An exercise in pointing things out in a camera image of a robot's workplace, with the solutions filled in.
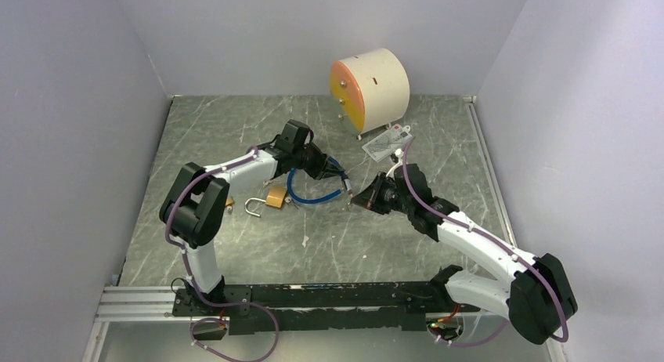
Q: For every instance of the medium brass padlock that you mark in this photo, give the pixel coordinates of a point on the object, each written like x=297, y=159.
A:
x=276, y=197

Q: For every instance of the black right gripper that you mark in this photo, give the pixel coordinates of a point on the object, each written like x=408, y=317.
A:
x=370, y=198

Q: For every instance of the plastic card packet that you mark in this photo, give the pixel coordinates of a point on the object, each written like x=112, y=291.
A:
x=388, y=142

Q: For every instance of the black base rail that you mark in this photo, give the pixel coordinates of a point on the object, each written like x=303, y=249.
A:
x=252, y=308

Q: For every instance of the small keys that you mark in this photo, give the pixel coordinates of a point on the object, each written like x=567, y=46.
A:
x=291, y=202

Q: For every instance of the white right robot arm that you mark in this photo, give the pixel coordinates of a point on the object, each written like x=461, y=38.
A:
x=531, y=291

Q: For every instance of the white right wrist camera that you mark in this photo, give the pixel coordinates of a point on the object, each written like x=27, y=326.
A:
x=397, y=159

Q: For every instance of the small brass padlock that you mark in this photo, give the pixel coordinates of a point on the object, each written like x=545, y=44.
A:
x=229, y=205

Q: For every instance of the round cream drawer cabinet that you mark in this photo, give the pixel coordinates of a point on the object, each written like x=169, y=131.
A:
x=372, y=89

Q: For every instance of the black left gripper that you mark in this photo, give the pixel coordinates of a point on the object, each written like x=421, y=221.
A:
x=323, y=168

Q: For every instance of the blue cable lock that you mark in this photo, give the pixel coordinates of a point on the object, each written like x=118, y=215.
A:
x=346, y=189

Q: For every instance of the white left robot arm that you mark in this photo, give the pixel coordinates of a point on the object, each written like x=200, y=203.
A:
x=193, y=209

